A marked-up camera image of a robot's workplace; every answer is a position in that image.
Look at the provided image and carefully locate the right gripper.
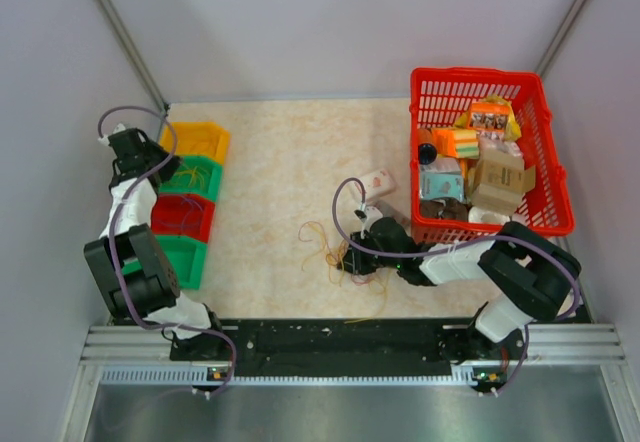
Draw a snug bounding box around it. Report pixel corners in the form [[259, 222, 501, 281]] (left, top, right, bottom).
[[338, 229, 402, 275]]

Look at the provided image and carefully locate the thin wire bundle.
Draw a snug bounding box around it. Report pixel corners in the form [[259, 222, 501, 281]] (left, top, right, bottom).
[[297, 219, 391, 326]]

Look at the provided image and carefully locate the purple thin wire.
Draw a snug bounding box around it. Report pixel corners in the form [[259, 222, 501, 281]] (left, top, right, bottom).
[[177, 194, 209, 236]]

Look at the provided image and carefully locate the red thin wire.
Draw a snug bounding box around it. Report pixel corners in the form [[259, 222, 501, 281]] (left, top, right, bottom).
[[182, 131, 219, 156]]

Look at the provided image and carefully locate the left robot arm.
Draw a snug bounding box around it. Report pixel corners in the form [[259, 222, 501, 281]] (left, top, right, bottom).
[[83, 124, 229, 361]]

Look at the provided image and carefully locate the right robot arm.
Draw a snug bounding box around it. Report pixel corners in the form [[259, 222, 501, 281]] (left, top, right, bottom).
[[337, 206, 582, 358]]

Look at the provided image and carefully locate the upper green storage bin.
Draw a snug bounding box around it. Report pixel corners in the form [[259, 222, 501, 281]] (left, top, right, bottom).
[[159, 155, 224, 202]]

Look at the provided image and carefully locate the green storage bin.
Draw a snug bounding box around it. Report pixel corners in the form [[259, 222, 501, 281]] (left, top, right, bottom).
[[119, 234, 207, 291], [159, 155, 224, 202]]

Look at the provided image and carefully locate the yellow storage bin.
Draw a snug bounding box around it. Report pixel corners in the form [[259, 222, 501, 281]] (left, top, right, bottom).
[[172, 121, 231, 165]]

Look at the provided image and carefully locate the clear plastic packet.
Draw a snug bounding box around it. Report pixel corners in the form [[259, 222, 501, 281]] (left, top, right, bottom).
[[373, 199, 411, 229]]

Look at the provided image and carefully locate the red storage bin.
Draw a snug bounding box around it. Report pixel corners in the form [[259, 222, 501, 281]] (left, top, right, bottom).
[[151, 193, 216, 243]]

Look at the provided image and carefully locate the pink tissue packet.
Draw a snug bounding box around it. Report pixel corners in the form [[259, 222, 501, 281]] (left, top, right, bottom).
[[359, 168, 397, 200]]

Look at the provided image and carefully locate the lower green storage bin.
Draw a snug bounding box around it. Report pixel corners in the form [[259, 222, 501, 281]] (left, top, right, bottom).
[[119, 234, 207, 291]]

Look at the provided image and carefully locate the teal tissue pack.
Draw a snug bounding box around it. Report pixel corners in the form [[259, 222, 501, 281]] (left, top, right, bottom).
[[419, 157, 465, 202]]

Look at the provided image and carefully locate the black bottle cap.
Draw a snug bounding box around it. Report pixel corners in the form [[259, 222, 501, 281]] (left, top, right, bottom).
[[417, 143, 438, 165]]

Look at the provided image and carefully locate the orange sponge pack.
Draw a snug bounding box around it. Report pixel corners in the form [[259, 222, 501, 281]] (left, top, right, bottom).
[[431, 129, 480, 159]]

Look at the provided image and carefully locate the brown cardboard box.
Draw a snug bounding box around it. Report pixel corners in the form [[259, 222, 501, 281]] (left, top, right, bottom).
[[470, 149, 536, 216]]

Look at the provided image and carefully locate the red plastic basket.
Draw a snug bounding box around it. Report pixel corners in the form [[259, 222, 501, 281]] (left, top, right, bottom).
[[409, 67, 575, 243]]

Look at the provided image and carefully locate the pink wrapped pack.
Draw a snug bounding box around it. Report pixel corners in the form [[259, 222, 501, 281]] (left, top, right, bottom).
[[477, 132, 523, 158]]

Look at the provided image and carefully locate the orange snack box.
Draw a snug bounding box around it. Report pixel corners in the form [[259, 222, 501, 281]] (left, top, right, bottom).
[[466, 102, 511, 134]]

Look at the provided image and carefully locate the yellow plastic bag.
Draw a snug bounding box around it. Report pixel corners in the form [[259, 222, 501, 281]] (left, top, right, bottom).
[[453, 95, 521, 141]]

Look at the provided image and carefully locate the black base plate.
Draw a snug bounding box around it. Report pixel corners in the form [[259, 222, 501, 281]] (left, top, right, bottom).
[[170, 318, 524, 377]]

